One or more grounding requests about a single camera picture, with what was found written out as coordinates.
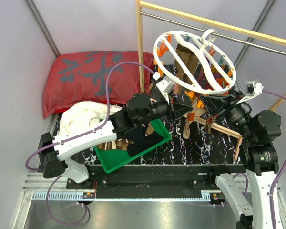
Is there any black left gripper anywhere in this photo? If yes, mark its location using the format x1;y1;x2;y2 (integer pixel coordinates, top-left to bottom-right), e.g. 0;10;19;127
137;92;193;126

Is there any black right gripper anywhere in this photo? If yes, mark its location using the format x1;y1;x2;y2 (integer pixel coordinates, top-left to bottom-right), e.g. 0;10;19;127
200;89;256;141

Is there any orange clothes clip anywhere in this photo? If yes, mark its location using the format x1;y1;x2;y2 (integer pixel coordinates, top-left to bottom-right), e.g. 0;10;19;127
197;98;204;109

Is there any white round clip hanger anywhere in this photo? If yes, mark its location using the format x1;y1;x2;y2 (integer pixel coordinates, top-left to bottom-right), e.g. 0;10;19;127
153;29;237;95

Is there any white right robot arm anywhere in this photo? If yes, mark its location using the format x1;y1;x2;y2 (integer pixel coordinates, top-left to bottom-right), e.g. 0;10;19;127
200;92;283;229

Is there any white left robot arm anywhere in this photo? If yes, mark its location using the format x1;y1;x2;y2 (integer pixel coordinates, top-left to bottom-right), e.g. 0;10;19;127
38;93;193;189

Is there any orange hanging sock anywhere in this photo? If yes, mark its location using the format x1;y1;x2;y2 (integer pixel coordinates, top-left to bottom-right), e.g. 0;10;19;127
216;69;234;89

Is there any purple yellow hanging sock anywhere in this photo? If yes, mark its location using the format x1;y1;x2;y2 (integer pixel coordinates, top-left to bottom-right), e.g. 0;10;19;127
198;66;222;90

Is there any dark navy sock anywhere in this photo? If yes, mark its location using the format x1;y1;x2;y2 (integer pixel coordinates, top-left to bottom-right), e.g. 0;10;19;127
127;131;163;157

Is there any brown hanging sock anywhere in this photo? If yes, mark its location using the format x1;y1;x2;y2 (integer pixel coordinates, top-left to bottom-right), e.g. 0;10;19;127
184;53;199;84
174;44;193;79

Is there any green plastic bin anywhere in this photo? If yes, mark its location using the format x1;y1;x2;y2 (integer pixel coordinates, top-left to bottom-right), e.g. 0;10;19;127
94;119;171;173

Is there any white crumpled cloth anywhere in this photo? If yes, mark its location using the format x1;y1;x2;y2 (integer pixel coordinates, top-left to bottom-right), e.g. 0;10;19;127
56;101;124;141

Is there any metal rack rod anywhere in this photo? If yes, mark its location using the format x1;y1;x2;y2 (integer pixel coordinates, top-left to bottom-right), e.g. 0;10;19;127
141;12;286;56

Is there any red patterned pillow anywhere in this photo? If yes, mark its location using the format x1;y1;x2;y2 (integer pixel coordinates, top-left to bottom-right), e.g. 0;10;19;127
42;51;141;118

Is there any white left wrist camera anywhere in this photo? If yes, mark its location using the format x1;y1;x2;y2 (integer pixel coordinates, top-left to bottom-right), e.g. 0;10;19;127
153;72;175;104

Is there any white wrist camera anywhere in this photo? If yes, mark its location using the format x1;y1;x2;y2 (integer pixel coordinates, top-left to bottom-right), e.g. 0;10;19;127
153;72;175;104
237;80;264;104

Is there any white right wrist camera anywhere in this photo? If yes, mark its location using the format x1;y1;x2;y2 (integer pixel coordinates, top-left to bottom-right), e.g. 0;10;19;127
237;80;264;104

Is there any black mounting rail base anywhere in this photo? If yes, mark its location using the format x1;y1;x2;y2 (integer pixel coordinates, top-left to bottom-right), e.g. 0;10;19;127
37;163;283;200

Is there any wooden clothes rack frame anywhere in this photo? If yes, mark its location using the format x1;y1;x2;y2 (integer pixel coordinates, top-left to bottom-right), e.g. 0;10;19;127
133;0;286;163

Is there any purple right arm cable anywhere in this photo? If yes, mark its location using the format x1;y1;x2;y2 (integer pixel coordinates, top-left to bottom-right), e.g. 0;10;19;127
262;89;286;229

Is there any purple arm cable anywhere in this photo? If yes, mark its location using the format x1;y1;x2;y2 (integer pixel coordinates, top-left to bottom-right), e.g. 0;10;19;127
262;89;286;229
25;61;158;226

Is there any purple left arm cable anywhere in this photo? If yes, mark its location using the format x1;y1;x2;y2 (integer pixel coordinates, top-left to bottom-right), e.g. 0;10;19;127
25;61;158;226

